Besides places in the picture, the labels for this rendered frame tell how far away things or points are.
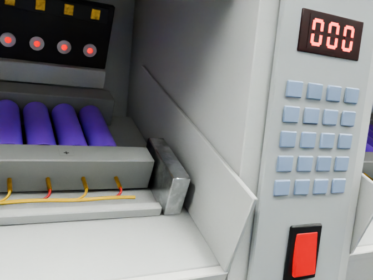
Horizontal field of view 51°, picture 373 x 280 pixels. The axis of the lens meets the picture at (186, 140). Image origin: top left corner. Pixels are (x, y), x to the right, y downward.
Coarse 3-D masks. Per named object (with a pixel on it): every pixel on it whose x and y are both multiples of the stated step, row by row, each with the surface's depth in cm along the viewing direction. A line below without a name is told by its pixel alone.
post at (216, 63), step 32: (160, 0) 31; (192, 0) 26; (224, 0) 23; (256, 0) 20; (160, 32) 31; (192, 32) 26; (224, 32) 23; (256, 32) 20; (160, 64) 31; (192, 64) 26; (224, 64) 22; (256, 64) 20; (128, 96) 38; (192, 96) 26; (224, 96) 22; (256, 96) 20; (224, 128) 22; (256, 128) 21; (256, 160) 21; (256, 192) 21; (352, 192) 25; (352, 224) 25
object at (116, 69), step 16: (96, 0) 35; (112, 0) 36; (128, 0) 37; (128, 16) 37; (112, 32) 36; (128, 32) 37; (112, 48) 37; (128, 48) 37; (112, 64) 37; (128, 64) 38; (0, 80) 33; (112, 80) 37; (128, 80) 38
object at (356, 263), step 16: (368, 144) 40; (368, 160) 35; (368, 176) 35; (368, 192) 25; (368, 208) 25; (368, 224) 25; (352, 240) 26; (368, 240) 28; (352, 256) 26; (368, 256) 27; (352, 272) 27; (368, 272) 28
